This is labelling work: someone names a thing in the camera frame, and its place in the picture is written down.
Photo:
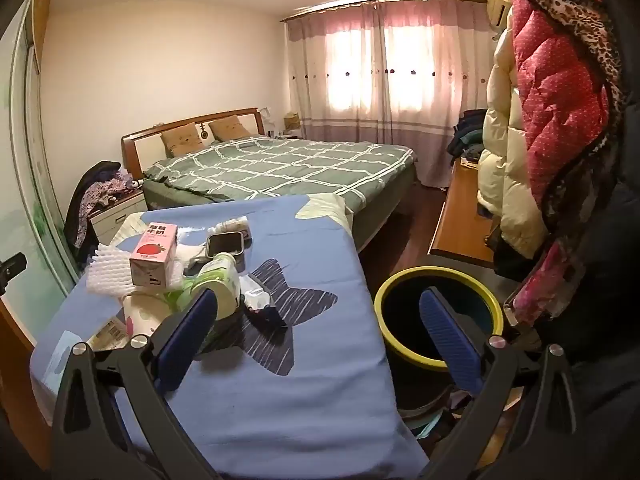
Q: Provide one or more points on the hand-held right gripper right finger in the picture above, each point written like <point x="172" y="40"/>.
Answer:
<point x="450" y="340"/>

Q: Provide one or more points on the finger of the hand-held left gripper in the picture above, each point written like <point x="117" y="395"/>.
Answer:
<point x="12" y="267"/>

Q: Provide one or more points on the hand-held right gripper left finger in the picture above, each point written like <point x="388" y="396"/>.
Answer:
<point x="185" y="342"/>

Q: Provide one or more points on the white paper cup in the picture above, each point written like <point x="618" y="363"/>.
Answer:
<point x="142" y="317"/>

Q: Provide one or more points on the yellow rimmed trash bin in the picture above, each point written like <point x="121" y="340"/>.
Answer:
<point x="400" y="310"/>

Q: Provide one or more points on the green white plastic bottle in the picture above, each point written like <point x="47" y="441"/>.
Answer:
<point x="220" y="280"/>

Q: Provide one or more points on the barcode printed packet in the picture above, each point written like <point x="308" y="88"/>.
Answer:
<point x="112" y="332"/>

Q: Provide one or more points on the snack wrapper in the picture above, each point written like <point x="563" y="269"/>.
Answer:
<point x="260" y="300"/>

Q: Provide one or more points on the pink milk carton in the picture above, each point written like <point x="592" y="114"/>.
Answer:
<point x="150" y="255"/>

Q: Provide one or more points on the white foam fruit net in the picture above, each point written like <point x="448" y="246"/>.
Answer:
<point x="107" y="275"/>

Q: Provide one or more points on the dark metal tin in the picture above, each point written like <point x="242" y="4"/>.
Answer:
<point x="225" y="245"/>

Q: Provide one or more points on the white tissue pack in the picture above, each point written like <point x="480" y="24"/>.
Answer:
<point x="235" y="224"/>

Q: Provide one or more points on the pink patterned cloth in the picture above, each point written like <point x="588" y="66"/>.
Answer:
<point x="540" y="280"/>

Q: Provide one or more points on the sliding glass wardrobe door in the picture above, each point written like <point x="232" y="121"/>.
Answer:
<point x="25" y="160"/>

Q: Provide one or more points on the white nightstand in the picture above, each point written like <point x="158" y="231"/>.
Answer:
<point x="117" y="212"/>

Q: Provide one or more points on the wooden desk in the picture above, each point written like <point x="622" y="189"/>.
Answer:
<point x="460" y="220"/>

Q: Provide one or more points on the blue printed tablecloth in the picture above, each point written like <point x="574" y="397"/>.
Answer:
<point x="325" y="385"/>

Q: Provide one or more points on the black coat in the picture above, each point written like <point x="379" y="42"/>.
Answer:
<point x="610" y="310"/>

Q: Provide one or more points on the wooden bed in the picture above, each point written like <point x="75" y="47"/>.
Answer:
<point x="131" y="147"/>

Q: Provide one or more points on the brown bear pillow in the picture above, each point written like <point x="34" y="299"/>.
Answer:
<point x="182" y="140"/>
<point x="230" y="127"/>

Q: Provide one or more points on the pile of dark clothes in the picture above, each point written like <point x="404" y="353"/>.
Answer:
<point x="465" y="135"/>

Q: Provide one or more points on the green plaid duvet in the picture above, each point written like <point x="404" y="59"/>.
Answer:
<point x="300" y="165"/>

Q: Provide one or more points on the cream puffer jacket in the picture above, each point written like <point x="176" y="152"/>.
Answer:
<point x="505" y="135"/>

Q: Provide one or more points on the pink sheer curtain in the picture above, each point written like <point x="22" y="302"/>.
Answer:
<point x="450" y="110"/>
<point x="310" y="85"/>

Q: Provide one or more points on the woven basket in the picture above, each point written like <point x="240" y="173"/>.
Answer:
<point x="291" y="122"/>

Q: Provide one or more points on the red dotted quilted jacket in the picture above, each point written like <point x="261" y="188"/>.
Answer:
<point x="555" y="85"/>

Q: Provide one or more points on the wall air conditioner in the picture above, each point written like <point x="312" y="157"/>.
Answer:
<point x="497" y="5"/>

